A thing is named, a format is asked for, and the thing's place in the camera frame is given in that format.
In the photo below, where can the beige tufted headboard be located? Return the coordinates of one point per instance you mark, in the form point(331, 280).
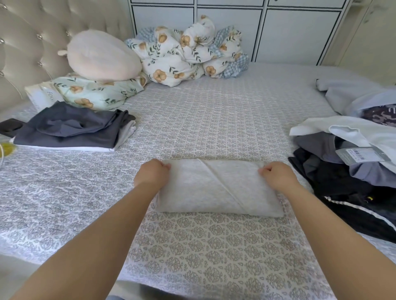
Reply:
point(37, 43)

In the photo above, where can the white wardrobe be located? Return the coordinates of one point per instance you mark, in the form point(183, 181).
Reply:
point(291, 31)

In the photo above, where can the white door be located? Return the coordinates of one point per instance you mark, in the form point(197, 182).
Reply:
point(371, 37)

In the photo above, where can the person's right forearm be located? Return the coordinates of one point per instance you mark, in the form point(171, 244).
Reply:
point(346, 247)

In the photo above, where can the person's left forearm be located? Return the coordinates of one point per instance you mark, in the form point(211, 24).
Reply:
point(80, 253)

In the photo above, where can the dark purple patterned garment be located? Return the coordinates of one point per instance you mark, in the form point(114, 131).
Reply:
point(380, 114)

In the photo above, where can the person's left hand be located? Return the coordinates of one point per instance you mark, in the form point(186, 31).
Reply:
point(151, 176)

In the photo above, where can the black phone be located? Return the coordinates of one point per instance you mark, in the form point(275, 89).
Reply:
point(9, 127)

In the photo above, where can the floral bunched quilt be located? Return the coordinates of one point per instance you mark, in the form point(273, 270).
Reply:
point(235, 62)

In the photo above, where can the white printed t-shirt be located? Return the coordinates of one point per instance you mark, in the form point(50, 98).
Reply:
point(365, 133)

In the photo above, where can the white garment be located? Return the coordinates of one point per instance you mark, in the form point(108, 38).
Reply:
point(127, 136)

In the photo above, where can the person's right hand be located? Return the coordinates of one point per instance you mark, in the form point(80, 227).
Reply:
point(279, 178)

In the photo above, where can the yellow packet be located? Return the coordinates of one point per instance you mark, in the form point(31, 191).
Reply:
point(5, 148)

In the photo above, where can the white packet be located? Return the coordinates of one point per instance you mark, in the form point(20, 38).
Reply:
point(42, 94)

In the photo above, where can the light blue hooded jacket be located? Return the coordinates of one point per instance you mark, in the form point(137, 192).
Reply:
point(352, 96)

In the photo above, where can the pink plush pillow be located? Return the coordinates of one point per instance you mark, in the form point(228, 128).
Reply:
point(102, 55)

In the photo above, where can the floral pillow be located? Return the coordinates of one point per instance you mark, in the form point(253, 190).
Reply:
point(99, 91)

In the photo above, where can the bed with grey patterned sheet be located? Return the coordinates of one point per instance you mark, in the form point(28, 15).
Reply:
point(210, 117)

